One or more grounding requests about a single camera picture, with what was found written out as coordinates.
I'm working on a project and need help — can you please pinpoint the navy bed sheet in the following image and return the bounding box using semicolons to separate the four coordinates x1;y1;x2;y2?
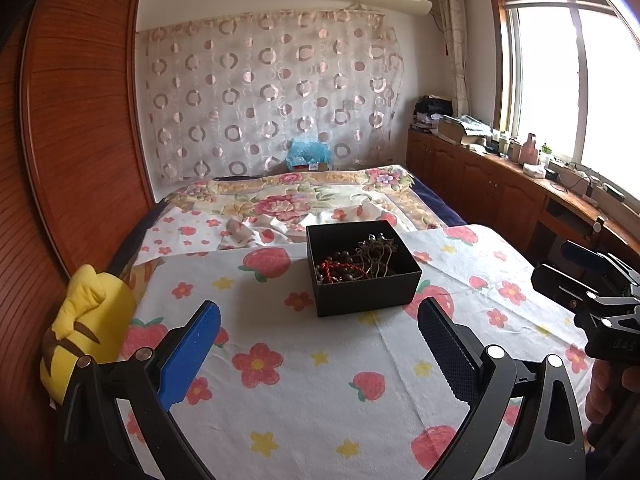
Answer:
415;180;467;228

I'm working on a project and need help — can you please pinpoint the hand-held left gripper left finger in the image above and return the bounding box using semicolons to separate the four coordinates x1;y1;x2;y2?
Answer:
55;300;222;480

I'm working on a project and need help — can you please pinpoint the yellow plush toy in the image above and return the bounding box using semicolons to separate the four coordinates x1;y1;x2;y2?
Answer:
40;263;138;406

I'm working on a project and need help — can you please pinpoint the large wooden bead bracelet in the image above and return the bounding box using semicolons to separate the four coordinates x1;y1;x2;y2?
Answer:
315;246;368;282

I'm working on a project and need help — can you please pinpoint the window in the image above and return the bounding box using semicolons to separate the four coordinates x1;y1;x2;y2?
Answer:
487;0;640;196

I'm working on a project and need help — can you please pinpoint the wooden low cabinet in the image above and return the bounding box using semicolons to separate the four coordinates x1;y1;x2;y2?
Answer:
406;127;640;261

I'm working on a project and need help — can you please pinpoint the circle pattern sheer curtain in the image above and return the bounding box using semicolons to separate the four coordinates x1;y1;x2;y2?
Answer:
137;7;405;183

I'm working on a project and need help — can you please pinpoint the red string bracelet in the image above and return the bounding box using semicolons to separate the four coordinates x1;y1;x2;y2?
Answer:
320;259;372;282

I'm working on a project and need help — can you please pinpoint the silver flower hairpin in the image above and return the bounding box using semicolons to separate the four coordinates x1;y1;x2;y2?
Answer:
356;232;399;279

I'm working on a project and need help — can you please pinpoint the person's right hand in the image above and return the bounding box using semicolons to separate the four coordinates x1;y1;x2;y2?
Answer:
585;358;640;453

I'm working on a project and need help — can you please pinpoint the black cardboard box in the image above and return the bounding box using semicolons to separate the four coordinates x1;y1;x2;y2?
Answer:
306;220;423;318

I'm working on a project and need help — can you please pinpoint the blue plastic bag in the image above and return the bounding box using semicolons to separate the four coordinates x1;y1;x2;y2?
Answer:
286;138;332;171

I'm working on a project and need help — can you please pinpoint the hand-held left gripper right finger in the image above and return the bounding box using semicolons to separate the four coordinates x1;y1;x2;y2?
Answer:
416;296;587;480

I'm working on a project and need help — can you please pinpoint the strawberry print white cloth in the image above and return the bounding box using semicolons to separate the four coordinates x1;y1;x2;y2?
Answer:
47;224;596;480

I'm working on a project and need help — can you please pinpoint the patterned window curtain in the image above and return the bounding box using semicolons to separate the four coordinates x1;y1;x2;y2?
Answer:
435;0;473;116

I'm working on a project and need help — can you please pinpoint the pink bottle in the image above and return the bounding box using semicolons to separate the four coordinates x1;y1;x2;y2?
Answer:
520;132;541;165

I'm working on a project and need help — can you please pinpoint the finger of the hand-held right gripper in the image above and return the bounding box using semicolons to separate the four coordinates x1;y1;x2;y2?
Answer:
531;261;640;333
560;240;632;286

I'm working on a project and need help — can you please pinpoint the floral blanket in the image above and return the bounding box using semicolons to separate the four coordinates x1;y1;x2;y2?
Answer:
135;165;451;261

